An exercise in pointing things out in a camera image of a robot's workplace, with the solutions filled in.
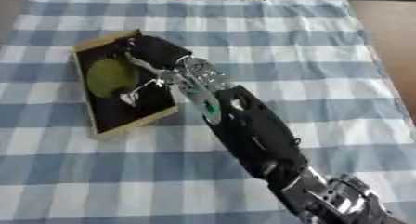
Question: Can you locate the green round toy fruit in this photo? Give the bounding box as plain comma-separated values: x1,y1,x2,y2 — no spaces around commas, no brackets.
84,58,140,99

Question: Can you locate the tan cardboard box black inside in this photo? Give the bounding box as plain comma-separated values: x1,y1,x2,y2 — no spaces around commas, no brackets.
71,28,181,141

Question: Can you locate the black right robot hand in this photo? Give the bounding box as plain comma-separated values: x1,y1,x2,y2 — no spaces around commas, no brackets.
111,35,195,107

